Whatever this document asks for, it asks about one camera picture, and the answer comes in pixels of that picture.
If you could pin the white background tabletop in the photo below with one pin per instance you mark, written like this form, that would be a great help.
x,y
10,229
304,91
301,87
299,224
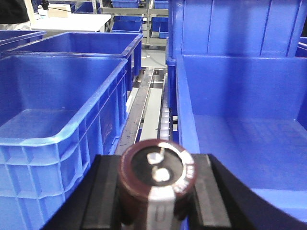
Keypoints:
x,y
75,22

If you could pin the blue stacked bin upper right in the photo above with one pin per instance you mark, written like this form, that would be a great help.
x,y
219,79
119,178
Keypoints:
x,y
246,28

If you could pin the steel shelf divider rail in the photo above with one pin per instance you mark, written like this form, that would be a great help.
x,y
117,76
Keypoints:
x,y
131,128

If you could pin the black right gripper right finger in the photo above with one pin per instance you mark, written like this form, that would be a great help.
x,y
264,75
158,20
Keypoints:
x,y
223,202

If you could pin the blue crate behind left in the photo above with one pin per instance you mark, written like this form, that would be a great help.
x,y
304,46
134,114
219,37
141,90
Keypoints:
x,y
90,44

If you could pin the blue open-front bin right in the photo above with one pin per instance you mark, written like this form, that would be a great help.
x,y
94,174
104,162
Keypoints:
x,y
251,114

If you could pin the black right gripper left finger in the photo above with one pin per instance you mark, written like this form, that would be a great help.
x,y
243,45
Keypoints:
x,y
94,203

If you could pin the blue crate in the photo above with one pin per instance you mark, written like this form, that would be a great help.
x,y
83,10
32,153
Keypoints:
x,y
56,115
90,44

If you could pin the blue crate front left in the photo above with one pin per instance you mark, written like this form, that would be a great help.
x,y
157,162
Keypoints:
x,y
56,115

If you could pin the brown cylindrical capacitor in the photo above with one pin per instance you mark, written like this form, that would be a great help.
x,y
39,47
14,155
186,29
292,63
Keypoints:
x,y
155,179

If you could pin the white roller track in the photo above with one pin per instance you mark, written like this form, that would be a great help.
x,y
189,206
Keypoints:
x,y
165,117

